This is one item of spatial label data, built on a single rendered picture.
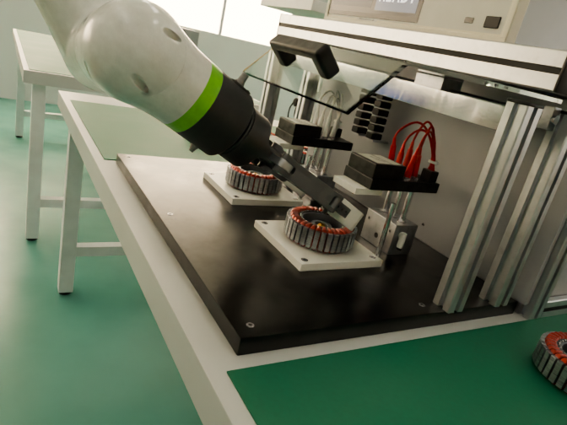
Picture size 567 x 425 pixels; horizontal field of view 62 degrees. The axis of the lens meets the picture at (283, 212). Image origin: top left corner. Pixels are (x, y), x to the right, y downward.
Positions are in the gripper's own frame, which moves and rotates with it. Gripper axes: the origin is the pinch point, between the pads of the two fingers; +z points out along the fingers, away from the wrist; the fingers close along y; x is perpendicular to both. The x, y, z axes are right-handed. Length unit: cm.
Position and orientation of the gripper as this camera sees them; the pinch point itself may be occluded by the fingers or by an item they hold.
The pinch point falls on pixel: (326, 201)
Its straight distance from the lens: 73.0
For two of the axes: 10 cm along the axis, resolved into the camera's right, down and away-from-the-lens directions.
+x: -5.9, 8.1, 0.2
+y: -4.9, -3.8, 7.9
